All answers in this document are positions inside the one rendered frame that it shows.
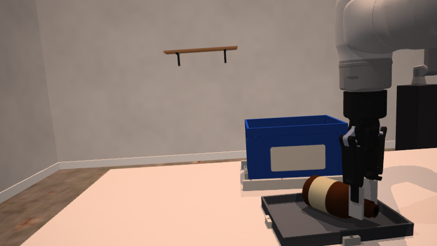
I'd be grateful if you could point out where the blue plastic crate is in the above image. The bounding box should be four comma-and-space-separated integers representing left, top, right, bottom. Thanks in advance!
245, 115, 348, 180

